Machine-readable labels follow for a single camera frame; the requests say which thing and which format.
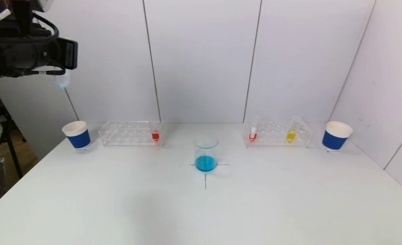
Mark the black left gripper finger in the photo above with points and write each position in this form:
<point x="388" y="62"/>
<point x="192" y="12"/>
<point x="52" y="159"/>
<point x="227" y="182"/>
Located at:
<point x="60" y="54"/>

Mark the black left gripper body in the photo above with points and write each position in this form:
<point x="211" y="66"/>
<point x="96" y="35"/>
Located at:
<point x="68" y="53"/>

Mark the blue stained plastic test tube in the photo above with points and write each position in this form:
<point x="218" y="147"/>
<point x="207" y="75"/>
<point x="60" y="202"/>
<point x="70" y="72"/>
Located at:
<point x="62" y="81"/>

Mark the clear acrylic test tube rack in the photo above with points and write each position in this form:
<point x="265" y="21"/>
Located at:
<point x="129" y="134"/>
<point x="272" y="134"/>

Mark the red pigment test tube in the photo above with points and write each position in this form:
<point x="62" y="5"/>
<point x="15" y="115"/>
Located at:
<point x="155" y="136"/>

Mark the clear glass beaker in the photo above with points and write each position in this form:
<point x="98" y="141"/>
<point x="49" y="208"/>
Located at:
<point x="205" y="163"/>

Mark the red pigment tube white label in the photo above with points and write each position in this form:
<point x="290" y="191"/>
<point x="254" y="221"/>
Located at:
<point x="252" y="136"/>

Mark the yellow pigment test tube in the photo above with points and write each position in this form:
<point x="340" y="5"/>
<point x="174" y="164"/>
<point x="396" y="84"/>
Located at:
<point x="290" y="135"/>

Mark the blue sleeved white paper cup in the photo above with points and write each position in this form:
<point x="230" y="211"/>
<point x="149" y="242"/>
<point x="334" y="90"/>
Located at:
<point x="79" y="139"/>
<point x="334" y="140"/>

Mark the black chair legs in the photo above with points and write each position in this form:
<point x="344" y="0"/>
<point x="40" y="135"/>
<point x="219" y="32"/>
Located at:
<point x="14" y="154"/>

